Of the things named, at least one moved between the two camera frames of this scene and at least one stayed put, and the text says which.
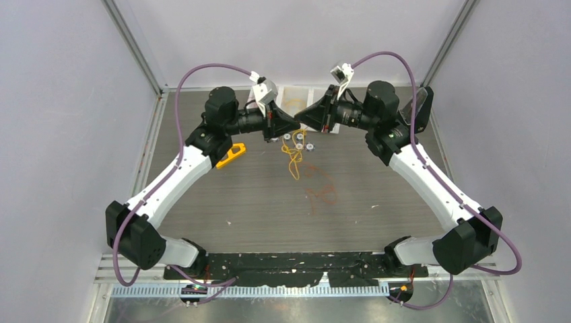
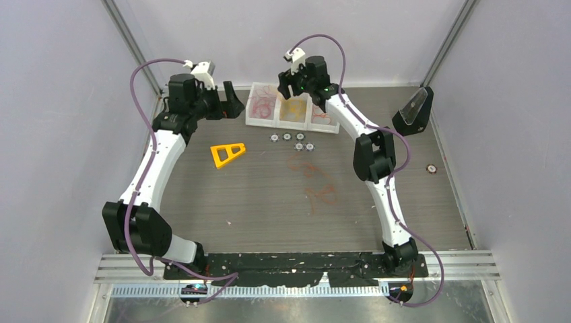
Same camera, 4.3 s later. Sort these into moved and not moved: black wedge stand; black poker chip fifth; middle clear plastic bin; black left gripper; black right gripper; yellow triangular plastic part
Moved: black left gripper; black right gripper
Not moved: middle clear plastic bin; yellow triangular plastic part; black poker chip fifth; black wedge stand
